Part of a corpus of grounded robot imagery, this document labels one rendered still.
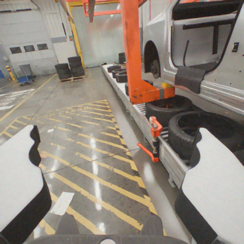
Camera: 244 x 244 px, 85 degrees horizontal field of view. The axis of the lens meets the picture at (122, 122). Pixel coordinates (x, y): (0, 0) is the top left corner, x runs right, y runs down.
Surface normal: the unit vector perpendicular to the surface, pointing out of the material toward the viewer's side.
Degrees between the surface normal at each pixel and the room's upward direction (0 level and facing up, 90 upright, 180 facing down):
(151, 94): 90
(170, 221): 0
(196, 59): 51
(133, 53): 90
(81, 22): 90
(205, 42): 87
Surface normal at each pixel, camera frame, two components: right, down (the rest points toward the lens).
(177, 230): -0.12, -0.86
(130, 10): 0.21, 0.47
